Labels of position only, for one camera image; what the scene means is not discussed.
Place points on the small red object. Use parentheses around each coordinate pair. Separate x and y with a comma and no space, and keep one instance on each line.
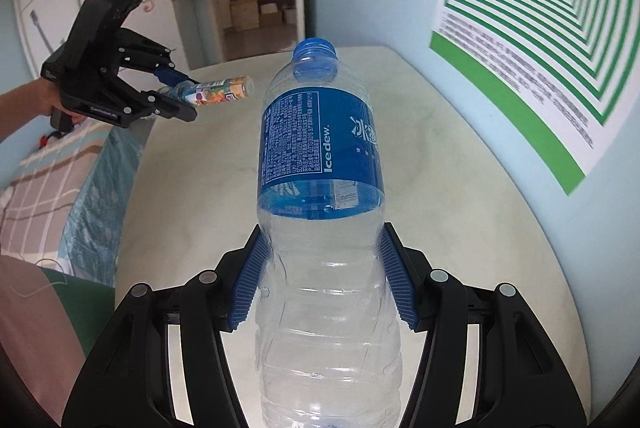
(46,141)

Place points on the light blue bed sheet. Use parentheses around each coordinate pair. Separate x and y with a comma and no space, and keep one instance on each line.
(110,188)

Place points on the small clear plastic bottle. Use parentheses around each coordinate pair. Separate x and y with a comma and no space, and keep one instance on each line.
(215,92)

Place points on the person's left hand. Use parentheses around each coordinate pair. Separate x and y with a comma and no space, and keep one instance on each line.
(47,96)

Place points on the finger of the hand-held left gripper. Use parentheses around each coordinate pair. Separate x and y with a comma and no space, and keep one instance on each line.
(167,74)
(175,109)

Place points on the cardboard box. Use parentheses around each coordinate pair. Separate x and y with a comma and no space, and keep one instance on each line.
(272,16)

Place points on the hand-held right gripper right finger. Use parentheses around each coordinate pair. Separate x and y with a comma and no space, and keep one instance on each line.
(397,283)

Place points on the blue label plastic bottle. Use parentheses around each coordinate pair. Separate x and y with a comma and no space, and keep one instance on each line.
(320,133)

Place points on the green striped wall poster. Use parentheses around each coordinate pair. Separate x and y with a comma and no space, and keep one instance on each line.
(525,33)

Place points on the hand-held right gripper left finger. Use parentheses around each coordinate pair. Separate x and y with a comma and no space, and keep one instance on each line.
(247,288)

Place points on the person's left forearm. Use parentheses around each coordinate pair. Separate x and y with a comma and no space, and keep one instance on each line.
(15,113)

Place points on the person's pink trouser leg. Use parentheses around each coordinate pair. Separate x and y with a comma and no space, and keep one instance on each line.
(35,333)

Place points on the green cloth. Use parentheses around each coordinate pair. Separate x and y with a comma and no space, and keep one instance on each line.
(85,308)

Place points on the plaid blanket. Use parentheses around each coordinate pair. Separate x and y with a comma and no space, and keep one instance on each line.
(45,193)

